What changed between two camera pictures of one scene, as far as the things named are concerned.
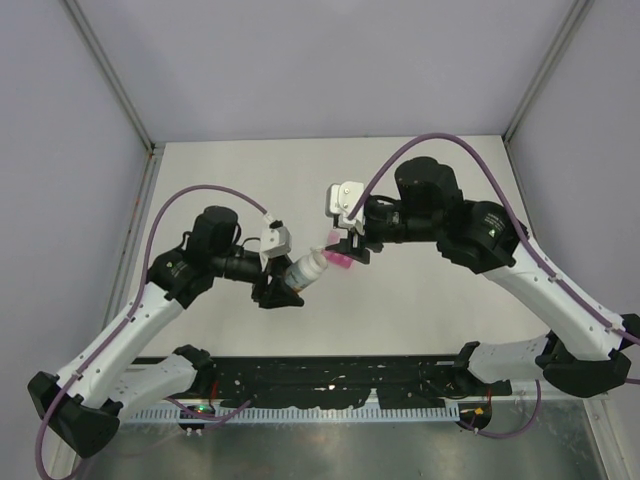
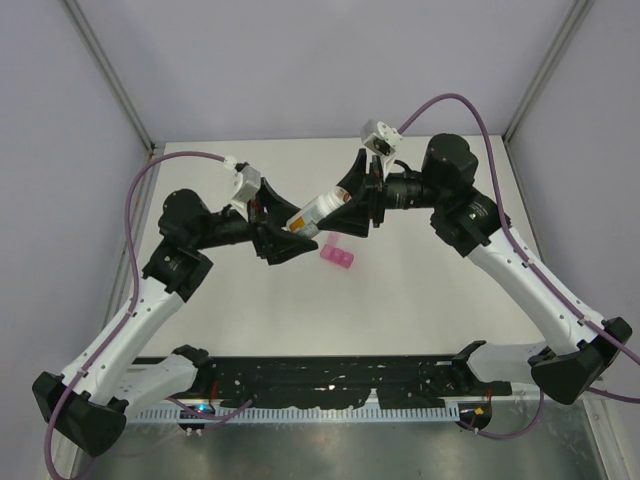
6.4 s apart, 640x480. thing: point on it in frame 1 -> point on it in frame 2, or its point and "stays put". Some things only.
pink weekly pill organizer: x=342 y=259 stays put
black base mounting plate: x=402 y=382 stays put
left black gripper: x=277 y=292 -> x=269 y=238
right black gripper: x=352 y=244 -> x=354 y=217
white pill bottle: x=303 y=271 -> x=305 y=221
